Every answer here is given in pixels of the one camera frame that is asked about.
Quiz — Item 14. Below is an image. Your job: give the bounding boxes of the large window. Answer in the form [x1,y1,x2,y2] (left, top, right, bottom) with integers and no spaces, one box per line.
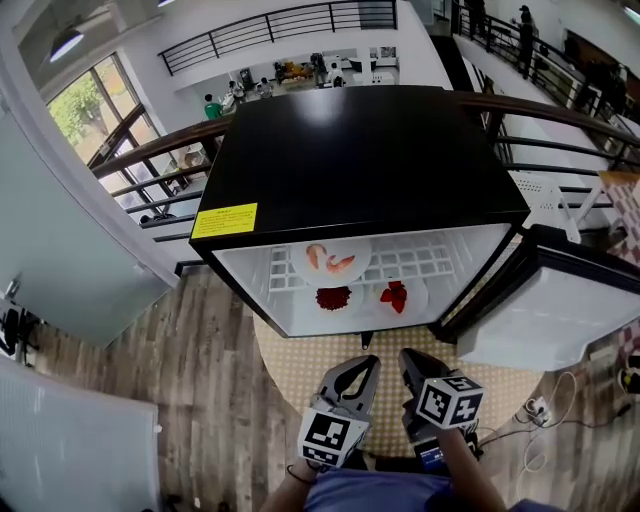
[46,53,162,167]

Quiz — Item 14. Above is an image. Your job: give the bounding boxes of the yellow warning sticker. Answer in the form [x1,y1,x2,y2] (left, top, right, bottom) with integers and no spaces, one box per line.
[191,202,258,240]

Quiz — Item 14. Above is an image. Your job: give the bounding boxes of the white round plate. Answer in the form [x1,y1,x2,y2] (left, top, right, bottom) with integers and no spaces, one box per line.
[367,277,430,321]
[305,282,365,321]
[290,237,373,287]

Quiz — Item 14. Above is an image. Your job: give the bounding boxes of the white wire fridge shelf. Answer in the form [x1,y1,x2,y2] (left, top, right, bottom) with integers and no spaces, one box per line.
[268,233,484,294]

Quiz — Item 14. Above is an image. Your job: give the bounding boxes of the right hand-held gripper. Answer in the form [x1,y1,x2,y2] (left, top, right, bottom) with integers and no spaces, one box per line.
[398,347,485,445]

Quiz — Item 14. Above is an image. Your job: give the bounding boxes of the beige patterned tablecloth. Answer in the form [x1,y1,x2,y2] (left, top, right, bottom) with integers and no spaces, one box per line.
[252,314,546,459]

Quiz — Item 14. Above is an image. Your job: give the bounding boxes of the red strawberries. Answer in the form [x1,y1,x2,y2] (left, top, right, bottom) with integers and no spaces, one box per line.
[379,280,409,315]

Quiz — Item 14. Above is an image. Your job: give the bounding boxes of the person's blue clothing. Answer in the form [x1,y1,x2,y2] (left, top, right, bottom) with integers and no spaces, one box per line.
[303,468,551,512]

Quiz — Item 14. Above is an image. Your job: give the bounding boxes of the black railing with wooden handrail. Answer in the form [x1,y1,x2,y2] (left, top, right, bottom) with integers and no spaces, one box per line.
[88,91,640,244]

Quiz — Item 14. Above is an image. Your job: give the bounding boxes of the white power strip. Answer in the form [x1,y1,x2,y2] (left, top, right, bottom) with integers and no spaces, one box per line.
[523,396,552,426]

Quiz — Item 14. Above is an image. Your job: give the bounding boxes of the person's left forearm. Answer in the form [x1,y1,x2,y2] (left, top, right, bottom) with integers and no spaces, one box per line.
[259,457,327,512]

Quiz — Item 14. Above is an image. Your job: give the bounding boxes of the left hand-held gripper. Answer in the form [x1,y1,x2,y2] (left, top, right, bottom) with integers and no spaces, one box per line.
[298,354,382,471]

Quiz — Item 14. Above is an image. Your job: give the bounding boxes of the black wrist band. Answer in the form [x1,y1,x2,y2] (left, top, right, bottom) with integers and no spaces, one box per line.
[285,463,317,486]

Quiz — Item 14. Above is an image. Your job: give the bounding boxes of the white cable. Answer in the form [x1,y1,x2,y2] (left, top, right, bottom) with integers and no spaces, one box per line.
[513,369,581,497]

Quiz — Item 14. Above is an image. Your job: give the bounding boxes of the black balcony railing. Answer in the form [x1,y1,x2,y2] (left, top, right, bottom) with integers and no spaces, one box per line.
[157,0,400,77]

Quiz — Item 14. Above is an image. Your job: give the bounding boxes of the black mini fridge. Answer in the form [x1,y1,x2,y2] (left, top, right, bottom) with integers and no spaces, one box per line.
[188,84,640,372]

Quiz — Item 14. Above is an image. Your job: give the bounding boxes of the person's right forearm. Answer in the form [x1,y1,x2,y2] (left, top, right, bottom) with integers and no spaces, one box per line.
[433,427,507,512]

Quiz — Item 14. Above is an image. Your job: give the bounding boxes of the black device with blue screen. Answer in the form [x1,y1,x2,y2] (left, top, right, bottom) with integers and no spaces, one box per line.
[414,441,447,475]

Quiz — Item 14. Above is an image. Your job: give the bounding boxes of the white ribbed panel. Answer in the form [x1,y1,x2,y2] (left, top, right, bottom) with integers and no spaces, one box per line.
[0,355,162,512]

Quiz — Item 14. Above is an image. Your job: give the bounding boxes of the black equipment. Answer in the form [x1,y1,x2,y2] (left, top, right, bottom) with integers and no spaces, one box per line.
[0,293,40,357]

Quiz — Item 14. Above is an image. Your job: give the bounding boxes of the frosted glass door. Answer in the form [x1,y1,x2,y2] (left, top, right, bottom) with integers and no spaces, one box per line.
[0,112,174,350]

